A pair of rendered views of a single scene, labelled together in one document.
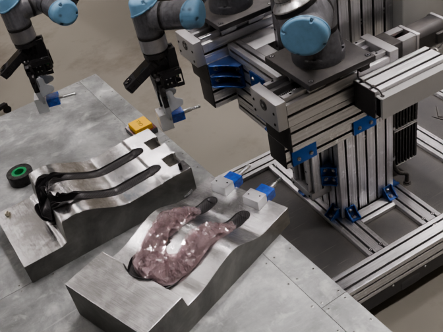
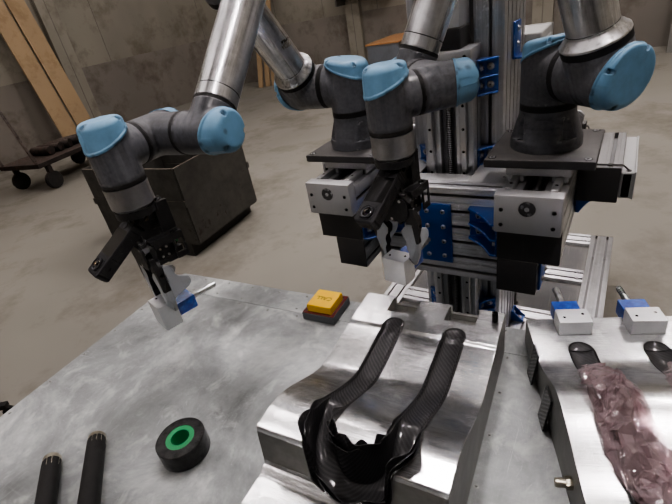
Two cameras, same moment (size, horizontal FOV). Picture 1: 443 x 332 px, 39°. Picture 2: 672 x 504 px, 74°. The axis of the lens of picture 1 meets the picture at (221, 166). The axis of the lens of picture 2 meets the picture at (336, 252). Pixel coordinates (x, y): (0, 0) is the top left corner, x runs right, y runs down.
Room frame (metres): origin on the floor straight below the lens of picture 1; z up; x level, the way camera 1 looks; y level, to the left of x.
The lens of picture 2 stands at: (0.99, 0.62, 1.41)
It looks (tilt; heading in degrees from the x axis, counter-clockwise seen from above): 29 degrees down; 328
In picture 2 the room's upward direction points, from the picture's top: 11 degrees counter-clockwise
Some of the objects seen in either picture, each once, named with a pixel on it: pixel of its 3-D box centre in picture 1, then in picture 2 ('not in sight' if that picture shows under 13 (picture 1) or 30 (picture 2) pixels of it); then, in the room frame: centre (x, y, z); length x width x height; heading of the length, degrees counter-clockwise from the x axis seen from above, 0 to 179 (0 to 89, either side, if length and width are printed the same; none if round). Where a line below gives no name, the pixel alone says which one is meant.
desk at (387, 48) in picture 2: not in sight; (398, 57); (7.13, -5.28, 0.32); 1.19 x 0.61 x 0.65; 112
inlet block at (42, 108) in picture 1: (56, 98); (187, 299); (1.81, 0.48, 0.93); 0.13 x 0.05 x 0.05; 96
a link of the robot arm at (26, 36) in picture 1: (22, 33); (129, 195); (1.81, 0.50, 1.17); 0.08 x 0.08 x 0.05
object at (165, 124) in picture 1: (179, 112); (411, 255); (1.56, 0.09, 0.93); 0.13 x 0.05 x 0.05; 103
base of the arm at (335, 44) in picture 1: (317, 39); (546, 122); (1.53, -0.33, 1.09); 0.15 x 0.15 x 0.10
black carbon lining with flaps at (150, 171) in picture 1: (93, 178); (391, 384); (1.36, 0.34, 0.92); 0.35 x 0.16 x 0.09; 115
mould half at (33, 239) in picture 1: (93, 193); (384, 413); (1.36, 0.36, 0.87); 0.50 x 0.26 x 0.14; 115
